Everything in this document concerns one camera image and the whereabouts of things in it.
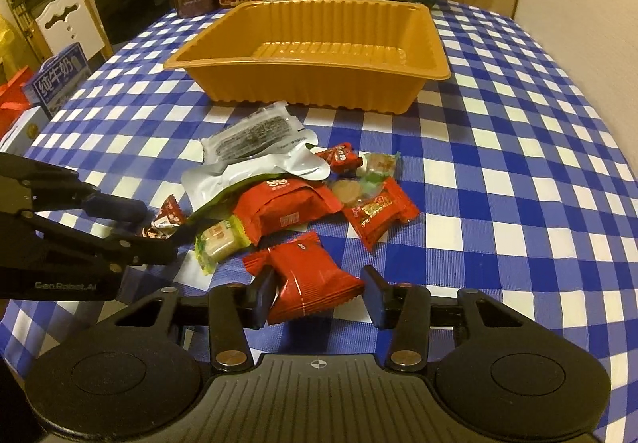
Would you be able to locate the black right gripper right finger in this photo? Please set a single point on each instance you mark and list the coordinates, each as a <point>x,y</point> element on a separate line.
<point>403,310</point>

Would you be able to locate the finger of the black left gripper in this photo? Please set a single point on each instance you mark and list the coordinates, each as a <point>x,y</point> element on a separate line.
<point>121,249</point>
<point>113,207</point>

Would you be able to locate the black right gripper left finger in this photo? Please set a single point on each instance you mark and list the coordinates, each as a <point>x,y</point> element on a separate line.
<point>232,309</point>

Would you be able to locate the small red brown candy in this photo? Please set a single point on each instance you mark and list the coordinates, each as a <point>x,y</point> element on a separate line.
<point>169,218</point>

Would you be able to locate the green yellow cake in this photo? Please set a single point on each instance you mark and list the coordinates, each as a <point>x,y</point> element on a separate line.
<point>218,242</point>

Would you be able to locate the red pastry packet front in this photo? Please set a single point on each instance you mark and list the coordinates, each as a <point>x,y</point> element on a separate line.
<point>309,281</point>

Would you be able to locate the red square snack packet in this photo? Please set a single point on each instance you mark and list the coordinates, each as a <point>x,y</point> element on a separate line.
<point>372,217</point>

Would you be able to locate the large red snack packet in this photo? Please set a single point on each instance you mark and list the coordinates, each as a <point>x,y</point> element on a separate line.
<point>271,206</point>

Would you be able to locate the clear brown candy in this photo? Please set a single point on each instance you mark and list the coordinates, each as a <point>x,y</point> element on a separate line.
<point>351,191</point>

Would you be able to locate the white foil snack pouch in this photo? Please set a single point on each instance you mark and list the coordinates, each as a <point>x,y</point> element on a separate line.
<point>203,188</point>

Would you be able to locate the green candy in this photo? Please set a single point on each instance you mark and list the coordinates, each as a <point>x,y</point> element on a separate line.
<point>376,167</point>

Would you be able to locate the clear seaweed snack packet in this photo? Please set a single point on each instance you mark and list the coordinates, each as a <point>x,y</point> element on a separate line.
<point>271,129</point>

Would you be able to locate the white box corner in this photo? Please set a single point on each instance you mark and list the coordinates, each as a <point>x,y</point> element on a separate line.
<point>24,131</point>

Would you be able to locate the blue milk carton box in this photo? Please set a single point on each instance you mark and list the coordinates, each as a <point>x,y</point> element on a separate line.
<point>58,79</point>

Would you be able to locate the red bag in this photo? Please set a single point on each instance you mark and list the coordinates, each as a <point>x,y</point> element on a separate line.
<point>13,100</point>

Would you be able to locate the white wooden chair back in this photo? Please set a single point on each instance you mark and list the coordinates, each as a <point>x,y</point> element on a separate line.
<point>65,22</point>

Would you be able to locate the orange plastic tray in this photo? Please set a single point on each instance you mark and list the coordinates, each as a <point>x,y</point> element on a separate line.
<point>373,55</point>

